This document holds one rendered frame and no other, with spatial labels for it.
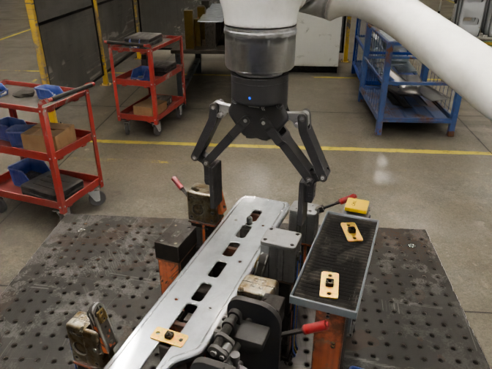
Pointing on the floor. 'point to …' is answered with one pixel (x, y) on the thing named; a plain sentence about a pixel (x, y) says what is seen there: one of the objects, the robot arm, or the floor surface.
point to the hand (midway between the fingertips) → (258, 206)
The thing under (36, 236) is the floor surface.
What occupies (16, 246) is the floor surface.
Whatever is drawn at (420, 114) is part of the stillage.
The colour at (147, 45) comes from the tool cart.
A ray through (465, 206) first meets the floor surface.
